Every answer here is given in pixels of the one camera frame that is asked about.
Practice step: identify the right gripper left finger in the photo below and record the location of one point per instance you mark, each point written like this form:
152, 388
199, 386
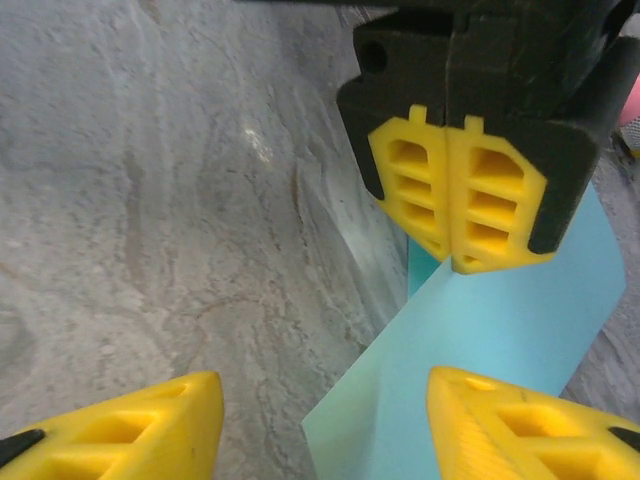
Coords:
150, 435

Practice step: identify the pink toy microphone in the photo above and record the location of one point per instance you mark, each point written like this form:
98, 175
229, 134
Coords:
632, 107

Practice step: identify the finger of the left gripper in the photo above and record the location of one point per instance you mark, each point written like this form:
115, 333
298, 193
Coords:
500, 165
400, 125

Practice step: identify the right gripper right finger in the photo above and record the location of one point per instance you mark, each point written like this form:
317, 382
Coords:
500, 440

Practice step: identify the light blue cloth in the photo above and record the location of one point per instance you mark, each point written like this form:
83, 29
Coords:
500, 320

